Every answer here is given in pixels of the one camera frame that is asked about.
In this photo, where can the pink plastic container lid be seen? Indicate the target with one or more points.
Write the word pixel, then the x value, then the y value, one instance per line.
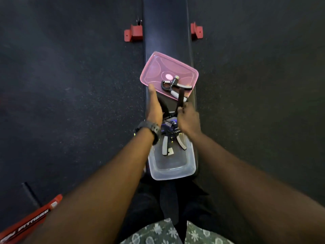
pixel 162 68

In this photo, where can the person's right leg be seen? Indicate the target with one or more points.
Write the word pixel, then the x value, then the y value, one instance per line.
pixel 200 205

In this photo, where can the clear plastic container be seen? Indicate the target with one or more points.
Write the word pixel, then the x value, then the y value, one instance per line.
pixel 175 165

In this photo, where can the person's left fingers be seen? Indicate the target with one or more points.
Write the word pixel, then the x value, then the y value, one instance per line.
pixel 151 90

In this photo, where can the red frame bar white lettering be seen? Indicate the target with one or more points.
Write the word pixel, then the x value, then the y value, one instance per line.
pixel 25 222

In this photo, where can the person's left forearm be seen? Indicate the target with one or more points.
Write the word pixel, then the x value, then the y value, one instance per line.
pixel 101 190

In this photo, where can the black wristwatch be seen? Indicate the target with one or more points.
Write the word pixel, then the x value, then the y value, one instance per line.
pixel 151 127

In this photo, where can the person's right forearm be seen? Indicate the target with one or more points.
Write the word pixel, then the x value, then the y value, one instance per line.
pixel 254 195

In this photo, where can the black metal rod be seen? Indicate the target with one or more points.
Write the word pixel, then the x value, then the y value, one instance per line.
pixel 31 195

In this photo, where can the person's left leg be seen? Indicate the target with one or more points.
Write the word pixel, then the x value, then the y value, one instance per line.
pixel 142 205

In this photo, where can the person's leg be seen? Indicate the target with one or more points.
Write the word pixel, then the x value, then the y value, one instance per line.
pixel 142 205
pixel 200 205

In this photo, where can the person's right fingers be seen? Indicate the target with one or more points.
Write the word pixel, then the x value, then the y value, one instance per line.
pixel 181 111

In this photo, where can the green floral patterned shorts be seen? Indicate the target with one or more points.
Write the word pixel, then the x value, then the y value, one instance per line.
pixel 162 233

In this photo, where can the red bench foot bracket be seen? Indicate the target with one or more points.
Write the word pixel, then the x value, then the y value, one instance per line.
pixel 197 30
pixel 134 32

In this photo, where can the person's left hand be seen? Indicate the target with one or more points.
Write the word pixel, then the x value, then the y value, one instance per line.
pixel 153 109

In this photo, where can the black padded gym bench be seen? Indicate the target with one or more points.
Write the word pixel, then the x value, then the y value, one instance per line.
pixel 166 25

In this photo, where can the person's right hand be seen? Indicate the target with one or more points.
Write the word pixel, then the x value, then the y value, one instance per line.
pixel 190 121

